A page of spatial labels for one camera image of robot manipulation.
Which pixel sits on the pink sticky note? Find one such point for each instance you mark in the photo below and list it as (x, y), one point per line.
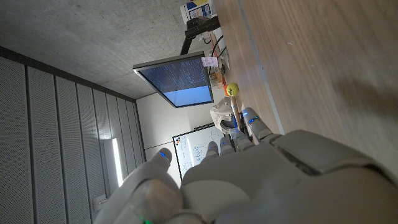
(210, 61)

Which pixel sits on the white monitor stand base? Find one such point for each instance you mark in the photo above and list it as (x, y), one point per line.
(223, 46)

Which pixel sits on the long ceiling light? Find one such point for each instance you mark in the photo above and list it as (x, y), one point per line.
(117, 161)

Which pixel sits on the whiteboard with black frame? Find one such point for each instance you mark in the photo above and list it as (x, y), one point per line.
(192, 146)

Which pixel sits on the yellow tennis ball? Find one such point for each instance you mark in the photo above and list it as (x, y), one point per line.
(232, 89)

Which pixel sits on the white jacket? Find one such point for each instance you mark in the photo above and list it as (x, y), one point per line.
(220, 113)

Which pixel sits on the white wipes canister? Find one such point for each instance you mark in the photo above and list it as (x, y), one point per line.
(196, 11)

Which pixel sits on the orange cube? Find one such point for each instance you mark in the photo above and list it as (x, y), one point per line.
(225, 91)

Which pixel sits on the black computer monitor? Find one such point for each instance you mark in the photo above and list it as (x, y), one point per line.
(178, 81)

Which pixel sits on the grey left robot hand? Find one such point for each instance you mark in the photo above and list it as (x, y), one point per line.
(255, 183)

